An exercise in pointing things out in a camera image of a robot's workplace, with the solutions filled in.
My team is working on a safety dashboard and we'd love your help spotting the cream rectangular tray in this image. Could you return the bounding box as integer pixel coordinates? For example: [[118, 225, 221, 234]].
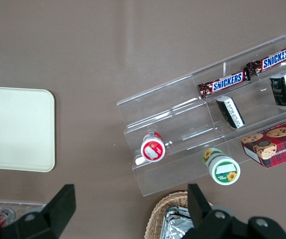
[[0, 86, 56, 173]]

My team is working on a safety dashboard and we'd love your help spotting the Snickers chocolate bar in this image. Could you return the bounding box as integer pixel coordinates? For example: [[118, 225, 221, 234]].
[[197, 70, 251, 98], [245, 39, 286, 76]]

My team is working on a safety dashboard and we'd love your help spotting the woven wicker basket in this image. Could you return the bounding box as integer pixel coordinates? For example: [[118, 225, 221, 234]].
[[144, 190, 213, 239]]

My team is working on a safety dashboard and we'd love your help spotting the red and silver drink can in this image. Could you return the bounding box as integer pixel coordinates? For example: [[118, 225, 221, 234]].
[[0, 208, 16, 228]]

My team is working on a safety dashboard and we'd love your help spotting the clear acrylic can holder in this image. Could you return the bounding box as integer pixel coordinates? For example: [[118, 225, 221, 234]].
[[0, 200, 47, 223]]

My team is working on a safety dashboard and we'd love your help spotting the green sunflower lid cup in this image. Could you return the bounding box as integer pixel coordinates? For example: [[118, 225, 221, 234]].
[[202, 147, 241, 186]]

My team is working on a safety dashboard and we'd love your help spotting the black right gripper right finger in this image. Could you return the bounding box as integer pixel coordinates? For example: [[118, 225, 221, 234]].
[[182, 183, 248, 239]]

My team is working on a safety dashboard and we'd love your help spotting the foil-wrapped sandwich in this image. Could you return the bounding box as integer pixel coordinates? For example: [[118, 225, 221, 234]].
[[160, 206, 195, 239]]

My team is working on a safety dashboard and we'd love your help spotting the clear acrylic tiered display shelf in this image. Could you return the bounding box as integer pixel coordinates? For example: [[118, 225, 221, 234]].
[[116, 33, 286, 198]]

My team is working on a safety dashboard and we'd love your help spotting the red strawberry lid cup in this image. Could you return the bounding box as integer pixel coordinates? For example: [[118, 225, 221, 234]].
[[140, 132, 166, 163]]

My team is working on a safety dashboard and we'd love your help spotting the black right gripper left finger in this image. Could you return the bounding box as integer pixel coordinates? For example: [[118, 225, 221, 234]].
[[2, 184, 77, 239]]

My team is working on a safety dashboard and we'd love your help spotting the red tartan chocolate chip cookie box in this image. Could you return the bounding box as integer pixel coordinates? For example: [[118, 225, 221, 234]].
[[241, 116, 286, 169]]

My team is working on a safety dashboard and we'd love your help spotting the small dark green snack box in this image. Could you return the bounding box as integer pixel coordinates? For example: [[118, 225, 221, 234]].
[[216, 96, 245, 129], [269, 72, 286, 107]]

